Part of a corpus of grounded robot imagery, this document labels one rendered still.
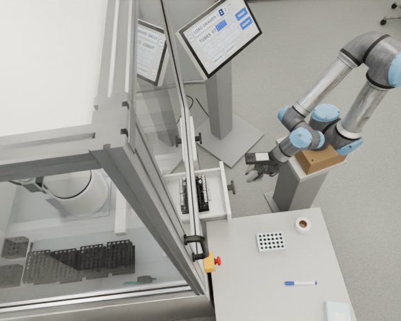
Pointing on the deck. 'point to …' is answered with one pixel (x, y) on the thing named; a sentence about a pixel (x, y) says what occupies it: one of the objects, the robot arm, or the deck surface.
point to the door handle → (200, 246)
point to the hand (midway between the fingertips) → (246, 176)
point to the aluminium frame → (109, 162)
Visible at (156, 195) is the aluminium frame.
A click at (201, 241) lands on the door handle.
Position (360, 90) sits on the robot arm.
